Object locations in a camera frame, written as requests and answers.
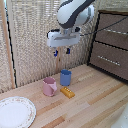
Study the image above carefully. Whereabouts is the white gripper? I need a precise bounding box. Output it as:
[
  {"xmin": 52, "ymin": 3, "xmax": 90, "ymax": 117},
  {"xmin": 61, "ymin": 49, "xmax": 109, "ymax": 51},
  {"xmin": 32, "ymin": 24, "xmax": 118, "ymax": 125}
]
[{"xmin": 46, "ymin": 28, "xmax": 82, "ymax": 58}]

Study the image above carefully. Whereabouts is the pink mug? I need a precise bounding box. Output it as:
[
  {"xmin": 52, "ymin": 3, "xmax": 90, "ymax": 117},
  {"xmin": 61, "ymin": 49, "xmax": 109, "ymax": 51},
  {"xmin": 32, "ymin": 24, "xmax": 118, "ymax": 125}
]
[{"xmin": 42, "ymin": 76, "xmax": 58, "ymax": 98}]

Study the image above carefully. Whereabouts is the blue cup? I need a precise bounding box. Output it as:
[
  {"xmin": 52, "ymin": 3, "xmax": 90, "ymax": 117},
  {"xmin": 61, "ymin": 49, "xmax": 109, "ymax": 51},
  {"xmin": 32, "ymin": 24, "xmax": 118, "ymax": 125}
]
[{"xmin": 59, "ymin": 69, "xmax": 73, "ymax": 87}]

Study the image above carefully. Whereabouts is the dark brown drawer cabinet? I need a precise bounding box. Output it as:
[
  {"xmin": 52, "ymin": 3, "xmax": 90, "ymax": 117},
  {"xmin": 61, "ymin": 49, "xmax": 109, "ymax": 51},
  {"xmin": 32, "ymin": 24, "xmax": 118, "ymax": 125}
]
[{"xmin": 86, "ymin": 9, "xmax": 128, "ymax": 83}]

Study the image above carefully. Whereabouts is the bamboo blind screen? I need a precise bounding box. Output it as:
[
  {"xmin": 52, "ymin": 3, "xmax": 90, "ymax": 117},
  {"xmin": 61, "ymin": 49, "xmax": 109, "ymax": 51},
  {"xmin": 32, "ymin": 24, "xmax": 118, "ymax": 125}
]
[{"xmin": 0, "ymin": 0, "xmax": 128, "ymax": 94}]

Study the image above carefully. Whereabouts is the yellow rectangular block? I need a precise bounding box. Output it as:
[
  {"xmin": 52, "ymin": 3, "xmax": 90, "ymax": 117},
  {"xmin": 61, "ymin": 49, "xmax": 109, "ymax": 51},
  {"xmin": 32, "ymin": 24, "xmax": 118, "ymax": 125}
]
[{"xmin": 59, "ymin": 86, "xmax": 76, "ymax": 100}]

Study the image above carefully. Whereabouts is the white floral rimmed plate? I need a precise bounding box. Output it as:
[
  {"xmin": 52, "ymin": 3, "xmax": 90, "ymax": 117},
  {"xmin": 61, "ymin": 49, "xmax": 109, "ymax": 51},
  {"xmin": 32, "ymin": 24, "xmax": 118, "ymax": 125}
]
[{"xmin": 0, "ymin": 96, "xmax": 37, "ymax": 128}]

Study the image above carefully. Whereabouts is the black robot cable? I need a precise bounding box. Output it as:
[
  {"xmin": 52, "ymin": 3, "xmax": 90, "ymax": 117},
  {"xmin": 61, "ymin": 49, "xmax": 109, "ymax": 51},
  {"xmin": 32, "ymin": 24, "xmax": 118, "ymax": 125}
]
[{"xmin": 79, "ymin": 15, "xmax": 128, "ymax": 37}]

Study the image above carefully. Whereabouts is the brown drawer with short handle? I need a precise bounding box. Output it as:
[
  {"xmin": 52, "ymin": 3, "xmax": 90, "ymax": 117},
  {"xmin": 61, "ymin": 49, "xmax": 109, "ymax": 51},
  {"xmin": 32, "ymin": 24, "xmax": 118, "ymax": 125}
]
[{"xmin": 94, "ymin": 12, "xmax": 128, "ymax": 52}]

